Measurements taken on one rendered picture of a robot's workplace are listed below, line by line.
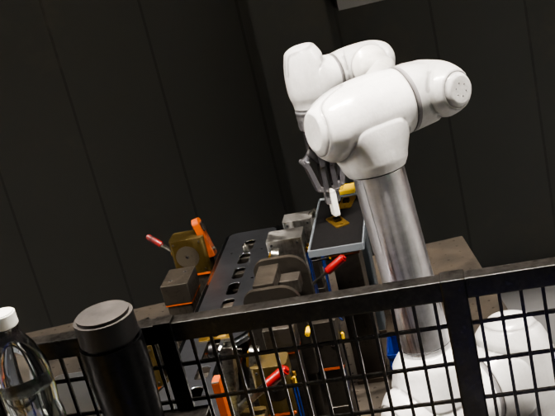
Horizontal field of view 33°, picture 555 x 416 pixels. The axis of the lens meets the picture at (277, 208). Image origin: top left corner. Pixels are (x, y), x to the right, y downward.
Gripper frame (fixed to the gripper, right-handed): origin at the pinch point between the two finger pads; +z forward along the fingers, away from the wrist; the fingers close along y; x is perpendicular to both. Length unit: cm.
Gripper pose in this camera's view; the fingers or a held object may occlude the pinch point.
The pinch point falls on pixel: (333, 202)
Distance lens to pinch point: 244.3
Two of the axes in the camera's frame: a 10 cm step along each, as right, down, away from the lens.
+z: 2.2, 9.2, 3.3
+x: 3.1, 2.5, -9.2
